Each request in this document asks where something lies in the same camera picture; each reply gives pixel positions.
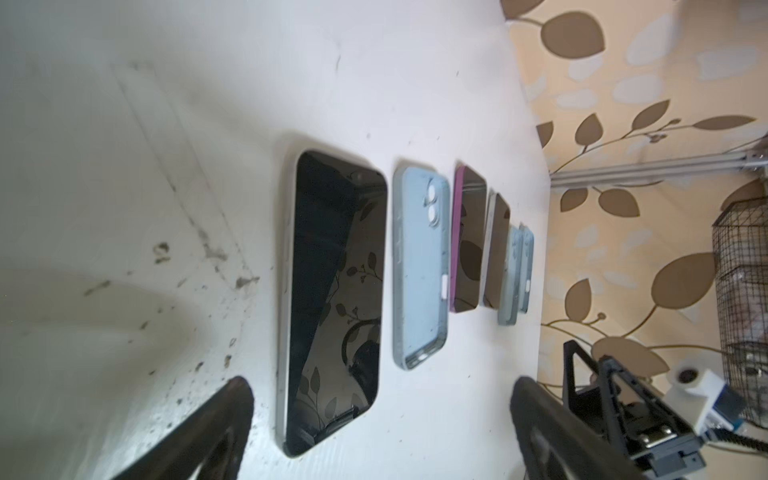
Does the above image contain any light blue phone case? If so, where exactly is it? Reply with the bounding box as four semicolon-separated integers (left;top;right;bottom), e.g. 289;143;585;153
497;226;523;326
519;225;535;313
393;163;452;371

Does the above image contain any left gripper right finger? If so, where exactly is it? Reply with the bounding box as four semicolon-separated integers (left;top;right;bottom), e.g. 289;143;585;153
509;376;643;479

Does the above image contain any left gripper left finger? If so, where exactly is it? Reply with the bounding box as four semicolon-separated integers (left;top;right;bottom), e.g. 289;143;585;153
116;376;254;479

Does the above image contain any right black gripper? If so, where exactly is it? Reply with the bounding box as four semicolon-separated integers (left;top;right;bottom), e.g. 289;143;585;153
562;340;706;479

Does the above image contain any right black wire basket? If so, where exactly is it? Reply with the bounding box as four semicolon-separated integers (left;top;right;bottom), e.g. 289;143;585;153
713;197;767;429

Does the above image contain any black smartphone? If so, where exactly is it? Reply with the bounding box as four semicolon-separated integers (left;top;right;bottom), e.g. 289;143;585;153
450;164;488;313
481;190;510;309
276;150;389;458

